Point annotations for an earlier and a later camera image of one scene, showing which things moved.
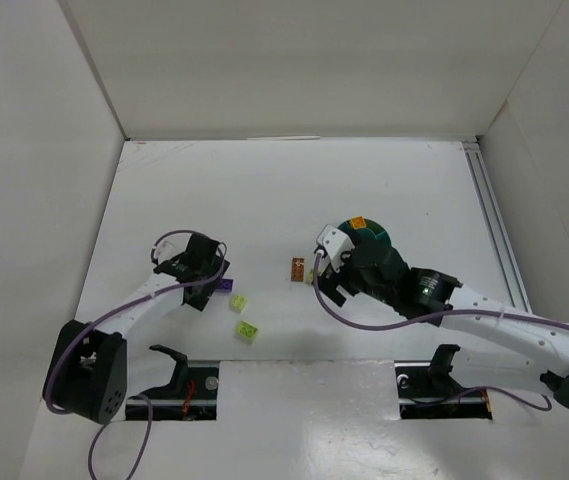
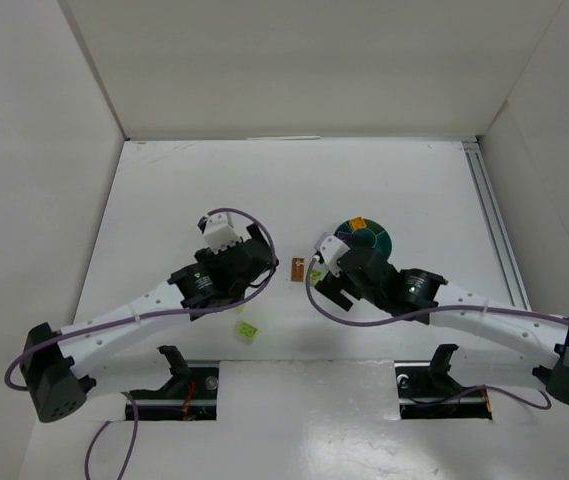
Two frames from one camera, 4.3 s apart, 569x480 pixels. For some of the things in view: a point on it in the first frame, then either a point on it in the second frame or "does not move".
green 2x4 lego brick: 246,330 does not move
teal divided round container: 372,231 does not move
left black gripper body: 204,288 -> 259,248
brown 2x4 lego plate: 297,269 does not move
